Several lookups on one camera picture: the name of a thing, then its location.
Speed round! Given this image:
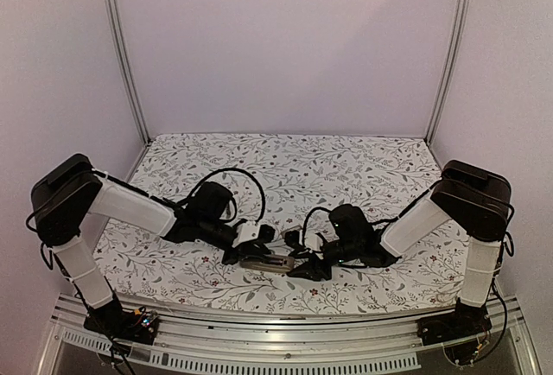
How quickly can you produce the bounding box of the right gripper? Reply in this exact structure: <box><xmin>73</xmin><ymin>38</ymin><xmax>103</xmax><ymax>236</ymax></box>
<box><xmin>287</xmin><ymin>238</ymin><xmax>361</xmax><ymax>281</ymax></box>

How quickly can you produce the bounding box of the beige remote control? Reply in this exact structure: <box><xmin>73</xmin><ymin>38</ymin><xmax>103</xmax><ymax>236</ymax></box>
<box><xmin>239</xmin><ymin>255</ymin><xmax>295</xmax><ymax>273</ymax></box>

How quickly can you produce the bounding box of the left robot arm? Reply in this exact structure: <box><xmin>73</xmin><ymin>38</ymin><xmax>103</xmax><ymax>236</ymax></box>
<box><xmin>25</xmin><ymin>153</ymin><xmax>276</xmax><ymax>335</ymax></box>

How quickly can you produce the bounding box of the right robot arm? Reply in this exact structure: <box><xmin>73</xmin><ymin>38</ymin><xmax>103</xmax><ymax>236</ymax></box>
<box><xmin>286</xmin><ymin>160</ymin><xmax>515</xmax><ymax>337</ymax></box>

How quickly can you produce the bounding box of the floral tablecloth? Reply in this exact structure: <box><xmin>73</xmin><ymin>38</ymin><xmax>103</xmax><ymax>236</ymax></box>
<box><xmin>93</xmin><ymin>133</ymin><xmax>467</xmax><ymax>315</ymax></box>

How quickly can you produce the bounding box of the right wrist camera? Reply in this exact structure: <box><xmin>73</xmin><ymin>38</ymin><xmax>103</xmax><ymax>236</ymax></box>
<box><xmin>284</xmin><ymin>229</ymin><xmax>323</xmax><ymax>251</ymax></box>

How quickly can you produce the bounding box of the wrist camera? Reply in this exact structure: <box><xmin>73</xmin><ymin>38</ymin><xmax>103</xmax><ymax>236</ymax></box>
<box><xmin>284</xmin><ymin>229</ymin><xmax>323</xmax><ymax>251</ymax></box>
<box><xmin>232</xmin><ymin>220</ymin><xmax>276</xmax><ymax>248</ymax></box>

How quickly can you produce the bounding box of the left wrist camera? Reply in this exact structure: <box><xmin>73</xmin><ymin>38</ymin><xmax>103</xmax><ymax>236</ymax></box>
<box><xmin>232</xmin><ymin>220</ymin><xmax>276</xmax><ymax>248</ymax></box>

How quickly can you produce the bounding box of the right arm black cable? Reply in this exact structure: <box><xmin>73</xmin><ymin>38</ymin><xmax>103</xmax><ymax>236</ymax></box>
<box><xmin>301</xmin><ymin>206</ymin><xmax>334</xmax><ymax>242</ymax></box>

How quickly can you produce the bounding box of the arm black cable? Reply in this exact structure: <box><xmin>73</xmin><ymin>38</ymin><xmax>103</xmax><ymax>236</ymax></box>
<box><xmin>189</xmin><ymin>168</ymin><xmax>266</xmax><ymax>223</ymax></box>
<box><xmin>301</xmin><ymin>206</ymin><xmax>334</xmax><ymax>242</ymax></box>

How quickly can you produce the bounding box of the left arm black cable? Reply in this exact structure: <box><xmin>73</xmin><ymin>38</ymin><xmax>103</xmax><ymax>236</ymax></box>
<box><xmin>189</xmin><ymin>168</ymin><xmax>266</xmax><ymax>223</ymax></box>

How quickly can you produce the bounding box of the aluminium front rail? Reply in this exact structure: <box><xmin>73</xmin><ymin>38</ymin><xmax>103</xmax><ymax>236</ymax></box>
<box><xmin>36</xmin><ymin>295</ymin><xmax>543</xmax><ymax>374</ymax></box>

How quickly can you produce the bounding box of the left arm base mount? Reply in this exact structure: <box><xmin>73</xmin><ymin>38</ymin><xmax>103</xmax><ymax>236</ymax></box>
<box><xmin>84</xmin><ymin>303</ymin><xmax>160</xmax><ymax>345</ymax></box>

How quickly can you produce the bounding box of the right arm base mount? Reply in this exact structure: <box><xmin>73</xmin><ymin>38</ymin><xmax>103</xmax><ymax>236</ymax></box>
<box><xmin>416</xmin><ymin>312</ymin><xmax>492</xmax><ymax>366</ymax></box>

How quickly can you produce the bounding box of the left aluminium frame post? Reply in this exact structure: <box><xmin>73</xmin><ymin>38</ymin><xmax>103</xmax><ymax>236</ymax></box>
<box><xmin>104</xmin><ymin>0</ymin><xmax>152</xmax><ymax>146</ymax></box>

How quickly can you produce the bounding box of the aluminium frame post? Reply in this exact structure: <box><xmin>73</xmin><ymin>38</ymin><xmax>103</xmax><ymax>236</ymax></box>
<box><xmin>424</xmin><ymin>0</ymin><xmax>470</xmax><ymax>148</ymax></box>
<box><xmin>104</xmin><ymin>0</ymin><xmax>152</xmax><ymax>146</ymax></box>

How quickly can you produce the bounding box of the right aluminium frame post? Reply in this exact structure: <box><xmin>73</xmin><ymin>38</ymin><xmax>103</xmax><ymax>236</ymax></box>
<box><xmin>424</xmin><ymin>0</ymin><xmax>470</xmax><ymax>148</ymax></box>

